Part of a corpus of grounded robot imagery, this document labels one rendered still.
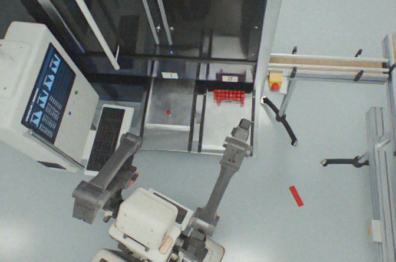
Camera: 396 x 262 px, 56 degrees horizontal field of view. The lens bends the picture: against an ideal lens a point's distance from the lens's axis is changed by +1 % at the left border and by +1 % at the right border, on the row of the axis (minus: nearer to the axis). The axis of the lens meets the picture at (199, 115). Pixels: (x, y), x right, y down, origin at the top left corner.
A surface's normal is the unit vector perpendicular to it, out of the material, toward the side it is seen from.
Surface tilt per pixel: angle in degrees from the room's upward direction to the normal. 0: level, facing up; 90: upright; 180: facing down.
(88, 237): 0
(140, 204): 42
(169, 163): 0
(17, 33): 0
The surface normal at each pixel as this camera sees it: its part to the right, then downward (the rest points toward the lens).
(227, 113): -0.07, -0.38
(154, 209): 0.27, -0.84
